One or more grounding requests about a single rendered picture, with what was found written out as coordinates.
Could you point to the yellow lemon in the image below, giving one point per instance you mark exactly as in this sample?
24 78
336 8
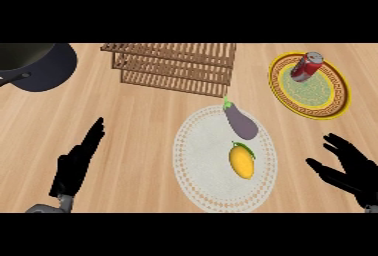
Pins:
241 162

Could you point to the white round placemat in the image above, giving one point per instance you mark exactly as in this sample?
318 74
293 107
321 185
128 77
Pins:
216 186

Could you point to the yellow patterned plate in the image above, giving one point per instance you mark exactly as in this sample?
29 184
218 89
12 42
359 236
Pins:
315 96

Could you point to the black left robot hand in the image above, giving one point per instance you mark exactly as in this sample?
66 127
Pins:
75 166

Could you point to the purple eggplant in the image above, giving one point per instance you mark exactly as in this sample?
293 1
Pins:
241 122

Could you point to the red soda can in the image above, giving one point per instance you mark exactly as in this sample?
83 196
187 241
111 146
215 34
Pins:
306 66

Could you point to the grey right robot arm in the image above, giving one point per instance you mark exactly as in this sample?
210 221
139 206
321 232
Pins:
371 209

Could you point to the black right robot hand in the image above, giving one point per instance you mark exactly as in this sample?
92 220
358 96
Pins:
352 170

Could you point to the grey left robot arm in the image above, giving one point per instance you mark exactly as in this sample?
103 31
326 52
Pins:
54 205

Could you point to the dark grey pot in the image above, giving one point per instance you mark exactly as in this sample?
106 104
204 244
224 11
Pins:
38 66

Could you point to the brown wooden tiered shelf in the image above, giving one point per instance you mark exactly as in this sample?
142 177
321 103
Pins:
178 66

